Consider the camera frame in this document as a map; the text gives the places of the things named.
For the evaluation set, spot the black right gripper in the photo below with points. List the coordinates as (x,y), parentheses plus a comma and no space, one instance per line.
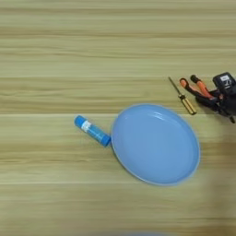
(229,104)

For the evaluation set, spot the round blue plate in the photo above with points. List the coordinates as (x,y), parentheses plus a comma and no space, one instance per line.
(155,144)

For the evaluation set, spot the orange black pliers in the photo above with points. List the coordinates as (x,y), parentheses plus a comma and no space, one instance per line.
(201,87)

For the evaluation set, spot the black box with white label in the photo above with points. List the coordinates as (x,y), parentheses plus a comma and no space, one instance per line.
(226,82)

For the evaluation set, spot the blue glue stick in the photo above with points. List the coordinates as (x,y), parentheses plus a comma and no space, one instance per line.
(92,130)

